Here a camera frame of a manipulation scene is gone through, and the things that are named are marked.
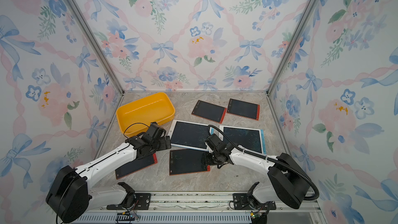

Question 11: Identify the yellow plastic storage box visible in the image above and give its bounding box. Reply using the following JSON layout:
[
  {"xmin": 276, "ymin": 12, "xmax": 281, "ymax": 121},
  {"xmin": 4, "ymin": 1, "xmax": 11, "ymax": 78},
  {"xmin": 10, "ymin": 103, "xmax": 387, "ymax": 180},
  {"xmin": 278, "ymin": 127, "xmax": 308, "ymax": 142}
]
[{"xmin": 116, "ymin": 92, "xmax": 176, "ymax": 138}]

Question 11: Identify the red writing tablet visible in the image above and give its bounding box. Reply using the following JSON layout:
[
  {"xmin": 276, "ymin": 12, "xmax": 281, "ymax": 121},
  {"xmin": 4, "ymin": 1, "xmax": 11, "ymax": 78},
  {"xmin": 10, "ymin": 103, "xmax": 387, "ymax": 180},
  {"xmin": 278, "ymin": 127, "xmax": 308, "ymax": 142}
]
[
  {"xmin": 227, "ymin": 99, "xmax": 260, "ymax": 120},
  {"xmin": 169, "ymin": 149, "xmax": 210, "ymax": 176},
  {"xmin": 115, "ymin": 154, "xmax": 158, "ymax": 179},
  {"xmin": 191, "ymin": 100, "xmax": 227, "ymax": 123}
]

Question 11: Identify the white blue writing tablet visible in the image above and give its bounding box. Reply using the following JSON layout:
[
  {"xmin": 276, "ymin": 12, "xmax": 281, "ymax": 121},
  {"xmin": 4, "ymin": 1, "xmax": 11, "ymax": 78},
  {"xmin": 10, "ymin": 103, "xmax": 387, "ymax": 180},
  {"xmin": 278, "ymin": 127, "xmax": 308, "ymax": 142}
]
[
  {"xmin": 168, "ymin": 120, "xmax": 214, "ymax": 151},
  {"xmin": 220, "ymin": 125, "xmax": 266, "ymax": 154}
]

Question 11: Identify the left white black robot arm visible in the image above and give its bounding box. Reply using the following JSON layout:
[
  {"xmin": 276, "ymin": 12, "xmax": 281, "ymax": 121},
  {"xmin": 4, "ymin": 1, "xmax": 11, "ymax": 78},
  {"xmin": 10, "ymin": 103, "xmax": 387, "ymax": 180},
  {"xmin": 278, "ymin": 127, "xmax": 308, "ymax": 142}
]
[{"xmin": 46, "ymin": 122, "xmax": 171, "ymax": 224}]

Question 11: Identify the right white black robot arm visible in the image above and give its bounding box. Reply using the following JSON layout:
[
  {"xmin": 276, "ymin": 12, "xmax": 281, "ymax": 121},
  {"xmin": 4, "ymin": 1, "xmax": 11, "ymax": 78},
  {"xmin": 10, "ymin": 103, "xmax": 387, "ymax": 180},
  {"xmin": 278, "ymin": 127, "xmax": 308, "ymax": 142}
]
[{"xmin": 203, "ymin": 134, "xmax": 319, "ymax": 210}]

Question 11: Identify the left thin black cable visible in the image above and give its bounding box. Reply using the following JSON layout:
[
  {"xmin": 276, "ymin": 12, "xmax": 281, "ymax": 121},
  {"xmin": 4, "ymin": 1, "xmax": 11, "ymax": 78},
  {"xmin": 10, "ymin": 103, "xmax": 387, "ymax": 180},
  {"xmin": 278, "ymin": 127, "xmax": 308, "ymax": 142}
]
[{"xmin": 123, "ymin": 122, "xmax": 150, "ymax": 139}]

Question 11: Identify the black corrugated cable conduit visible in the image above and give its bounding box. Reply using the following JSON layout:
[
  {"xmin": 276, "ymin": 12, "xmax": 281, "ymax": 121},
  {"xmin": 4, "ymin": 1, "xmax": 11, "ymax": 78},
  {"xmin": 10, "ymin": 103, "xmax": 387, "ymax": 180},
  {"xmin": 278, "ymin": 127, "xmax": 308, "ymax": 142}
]
[{"xmin": 207, "ymin": 124, "xmax": 320, "ymax": 201}]

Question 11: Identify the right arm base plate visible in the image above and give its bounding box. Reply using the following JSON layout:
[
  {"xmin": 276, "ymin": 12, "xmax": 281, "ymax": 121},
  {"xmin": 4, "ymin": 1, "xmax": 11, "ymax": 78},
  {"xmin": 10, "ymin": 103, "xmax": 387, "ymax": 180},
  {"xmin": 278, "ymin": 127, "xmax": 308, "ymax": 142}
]
[{"xmin": 232, "ymin": 193, "xmax": 276, "ymax": 211}]

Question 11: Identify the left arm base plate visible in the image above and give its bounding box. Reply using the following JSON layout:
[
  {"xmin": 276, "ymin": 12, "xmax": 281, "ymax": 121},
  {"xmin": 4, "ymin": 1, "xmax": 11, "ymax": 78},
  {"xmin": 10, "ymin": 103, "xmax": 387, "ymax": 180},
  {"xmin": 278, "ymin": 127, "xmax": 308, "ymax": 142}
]
[{"xmin": 106, "ymin": 193, "xmax": 151, "ymax": 210}]

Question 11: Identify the aluminium front rail frame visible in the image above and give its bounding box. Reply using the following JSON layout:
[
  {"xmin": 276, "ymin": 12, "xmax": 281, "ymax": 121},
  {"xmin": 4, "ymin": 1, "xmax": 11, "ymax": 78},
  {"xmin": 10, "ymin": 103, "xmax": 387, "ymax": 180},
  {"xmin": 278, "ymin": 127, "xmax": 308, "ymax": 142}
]
[{"xmin": 74, "ymin": 191, "xmax": 326, "ymax": 224}]

